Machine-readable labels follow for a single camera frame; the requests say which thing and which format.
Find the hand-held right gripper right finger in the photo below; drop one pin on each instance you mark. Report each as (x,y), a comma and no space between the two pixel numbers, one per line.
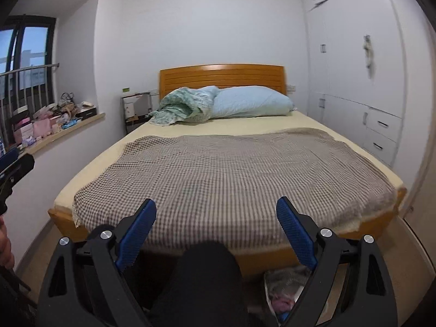
(296,231)

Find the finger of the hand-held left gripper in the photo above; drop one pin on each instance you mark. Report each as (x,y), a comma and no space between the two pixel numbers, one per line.
(8,156)
(20,167)

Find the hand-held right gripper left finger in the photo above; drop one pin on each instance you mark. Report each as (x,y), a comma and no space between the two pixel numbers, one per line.
(136,235)

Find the trash bin with plastic liner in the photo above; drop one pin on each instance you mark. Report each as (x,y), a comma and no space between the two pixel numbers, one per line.
(282,286)

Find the person's left hand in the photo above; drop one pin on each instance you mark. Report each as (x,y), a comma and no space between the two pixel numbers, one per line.
(5,245)

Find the pink box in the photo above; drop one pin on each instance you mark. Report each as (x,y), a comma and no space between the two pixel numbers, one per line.
(42,126)

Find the metal window railing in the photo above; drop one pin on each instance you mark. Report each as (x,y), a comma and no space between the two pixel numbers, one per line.
(30,88)

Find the beige handbag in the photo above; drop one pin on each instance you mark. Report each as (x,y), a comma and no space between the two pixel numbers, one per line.
(66,104)

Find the person's leg in black trousers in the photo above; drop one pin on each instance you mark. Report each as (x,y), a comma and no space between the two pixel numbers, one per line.
(204,279)

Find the black box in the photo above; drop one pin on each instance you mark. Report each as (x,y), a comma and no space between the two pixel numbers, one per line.
(86,111)

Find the checkered blanket with lace edge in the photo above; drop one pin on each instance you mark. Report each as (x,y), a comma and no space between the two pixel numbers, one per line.
(221,177)

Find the cream bed sheet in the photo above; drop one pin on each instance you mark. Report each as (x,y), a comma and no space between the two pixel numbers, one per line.
(306,122)

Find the dark framed window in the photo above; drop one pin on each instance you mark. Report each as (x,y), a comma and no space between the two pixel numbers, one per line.
(20,47)

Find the black metal stand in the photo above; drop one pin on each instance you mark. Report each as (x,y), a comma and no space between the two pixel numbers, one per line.
(17,289)

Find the green floral quilt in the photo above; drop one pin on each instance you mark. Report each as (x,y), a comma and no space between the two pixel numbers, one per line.
(180,107)

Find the light blue pillow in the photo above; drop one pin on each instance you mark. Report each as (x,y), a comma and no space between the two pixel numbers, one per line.
(252,102)

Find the white wardrobe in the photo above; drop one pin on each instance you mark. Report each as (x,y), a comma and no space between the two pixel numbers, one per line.
(351,75)

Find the black frame nightstand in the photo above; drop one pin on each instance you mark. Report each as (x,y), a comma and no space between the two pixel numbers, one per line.
(131,121)

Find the white wall outlet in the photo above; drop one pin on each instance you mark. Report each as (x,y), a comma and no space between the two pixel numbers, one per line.
(290,88)

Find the wooden bed frame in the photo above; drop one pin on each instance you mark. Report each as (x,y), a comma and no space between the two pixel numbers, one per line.
(221,78)

